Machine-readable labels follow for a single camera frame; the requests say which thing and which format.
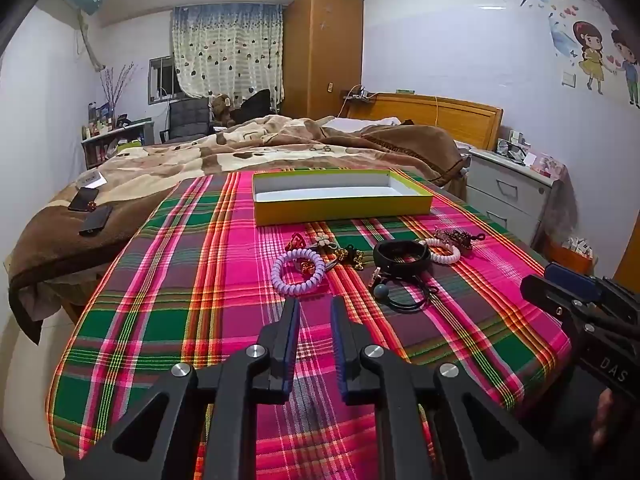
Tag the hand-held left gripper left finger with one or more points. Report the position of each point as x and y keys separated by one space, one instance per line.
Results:
x=291 y=340

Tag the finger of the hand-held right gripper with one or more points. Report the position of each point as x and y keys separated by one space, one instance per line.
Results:
x=570 y=280
x=542 y=295

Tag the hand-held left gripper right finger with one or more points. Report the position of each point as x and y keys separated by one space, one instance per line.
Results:
x=340 y=345

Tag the gold black bow clip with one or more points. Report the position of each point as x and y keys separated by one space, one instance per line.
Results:
x=352 y=255

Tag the red knot charm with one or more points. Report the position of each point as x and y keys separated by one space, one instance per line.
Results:
x=295 y=242

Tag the black smart band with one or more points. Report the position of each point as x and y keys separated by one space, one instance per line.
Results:
x=400 y=262

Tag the dark red beaded charm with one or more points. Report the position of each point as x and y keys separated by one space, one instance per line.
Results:
x=457 y=237

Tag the yellow cardboard box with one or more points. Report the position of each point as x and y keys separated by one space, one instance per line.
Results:
x=325 y=195

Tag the person's right hand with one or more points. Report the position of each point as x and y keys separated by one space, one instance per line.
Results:
x=604 y=420

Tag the orange box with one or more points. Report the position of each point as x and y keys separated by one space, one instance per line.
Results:
x=570 y=255

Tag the plaid cloth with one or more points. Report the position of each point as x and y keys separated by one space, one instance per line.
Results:
x=200 y=320

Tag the cream flower hair clip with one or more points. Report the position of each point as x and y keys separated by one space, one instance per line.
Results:
x=322 y=241

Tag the grey nightstand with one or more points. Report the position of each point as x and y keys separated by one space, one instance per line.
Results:
x=505 y=190

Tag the brown plush blanket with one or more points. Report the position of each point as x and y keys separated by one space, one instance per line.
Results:
x=210 y=155

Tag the wooden bed headboard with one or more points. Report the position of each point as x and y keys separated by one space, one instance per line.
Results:
x=450 y=115

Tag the white pillow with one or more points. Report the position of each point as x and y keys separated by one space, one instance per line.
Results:
x=350 y=124

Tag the black bag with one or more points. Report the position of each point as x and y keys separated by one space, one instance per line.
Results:
x=255 y=105

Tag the brown teddy bear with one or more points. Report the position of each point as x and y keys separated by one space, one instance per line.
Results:
x=222 y=109

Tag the dark office chair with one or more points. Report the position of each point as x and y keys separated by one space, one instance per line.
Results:
x=187 y=120

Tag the black phone with charm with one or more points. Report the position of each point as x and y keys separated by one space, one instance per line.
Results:
x=82 y=199

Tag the cluttered shelf desk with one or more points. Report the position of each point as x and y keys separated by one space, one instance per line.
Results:
x=112 y=140

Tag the window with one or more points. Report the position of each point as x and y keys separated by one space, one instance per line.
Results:
x=161 y=80

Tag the wooden wardrobe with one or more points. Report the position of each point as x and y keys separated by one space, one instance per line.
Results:
x=322 y=50

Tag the heart print curtain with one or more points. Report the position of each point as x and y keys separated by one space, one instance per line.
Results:
x=227 y=50

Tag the dried branches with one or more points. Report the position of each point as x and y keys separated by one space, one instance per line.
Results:
x=117 y=85

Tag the cartoon wall sticker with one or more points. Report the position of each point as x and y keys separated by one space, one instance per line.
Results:
x=575 y=35

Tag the small wall shelf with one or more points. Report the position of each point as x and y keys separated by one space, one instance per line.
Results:
x=357 y=95

